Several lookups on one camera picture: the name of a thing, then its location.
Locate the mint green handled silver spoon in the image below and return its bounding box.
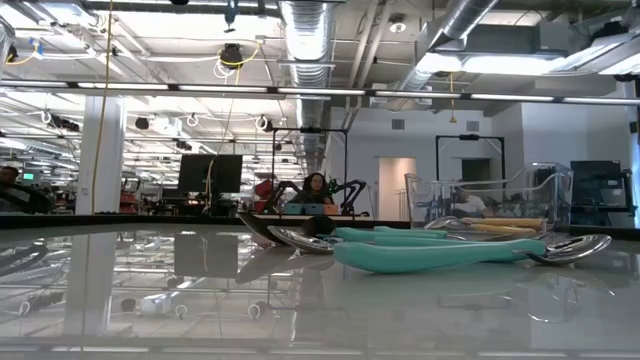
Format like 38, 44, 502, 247
333, 227, 444, 243
333, 233, 613, 275
266, 225, 501, 255
372, 225, 450, 236

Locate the orange handled silver spoon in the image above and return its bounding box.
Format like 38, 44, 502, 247
424, 215, 547, 232
468, 223, 540, 238

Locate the clear plastic container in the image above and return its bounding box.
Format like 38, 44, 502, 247
403, 161, 575, 231

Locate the person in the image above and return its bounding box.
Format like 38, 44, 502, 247
449, 192, 497, 220
289, 172, 335, 206
0, 165, 54, 215

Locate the LED light bar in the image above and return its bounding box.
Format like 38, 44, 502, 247
0, 78, 640, 107

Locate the black computer monitor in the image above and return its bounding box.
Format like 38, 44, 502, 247
178, 153, 244, 195

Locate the black ceiling device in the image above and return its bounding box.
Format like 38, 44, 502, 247
219, 43, 245, 69

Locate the red equipment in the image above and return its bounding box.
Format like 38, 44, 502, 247
119, 177, 142, 215

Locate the white structural column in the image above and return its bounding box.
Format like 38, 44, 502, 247
74, 95, 127, 216

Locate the black cabinet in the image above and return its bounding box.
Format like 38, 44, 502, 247
569, 159, 635, 227

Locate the black rig frame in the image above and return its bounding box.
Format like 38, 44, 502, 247
271, 126, 350, 201
434, 133, 506, 181

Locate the silver spiral air duct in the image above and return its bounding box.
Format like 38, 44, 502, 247
278, 0, 337, 174
389, 0, 501, 104

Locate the black table frame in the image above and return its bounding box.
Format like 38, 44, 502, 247
0, 213, 640, 241

